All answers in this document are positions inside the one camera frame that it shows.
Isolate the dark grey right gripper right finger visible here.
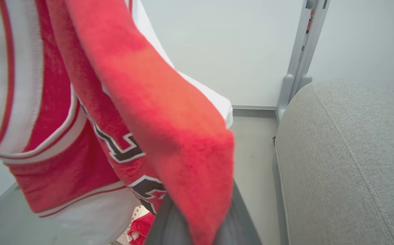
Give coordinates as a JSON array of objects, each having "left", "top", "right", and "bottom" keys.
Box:
[{"left": 217, "top": 180, "right": 263, "bottom": 245}]

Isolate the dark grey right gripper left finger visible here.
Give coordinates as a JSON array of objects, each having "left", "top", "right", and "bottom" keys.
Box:
[{"left": 145, "top": 193, "right": 194, "bottom": 245}]

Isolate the red white basketball jersey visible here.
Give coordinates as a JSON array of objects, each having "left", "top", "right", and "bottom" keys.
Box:
[{"left": 0, "top": 0, "right": 235, "bottom": 245}]

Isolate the cream perforated laundry basket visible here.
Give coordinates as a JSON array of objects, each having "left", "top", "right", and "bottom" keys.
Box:
[{"left": 117, "top": 204, "right": 150, "bottom": 245}]

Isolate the grey fabric sofa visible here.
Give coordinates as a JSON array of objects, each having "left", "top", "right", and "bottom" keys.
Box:
[{"left": 272, "top": 78, "right": 394, "bottom": 245}]

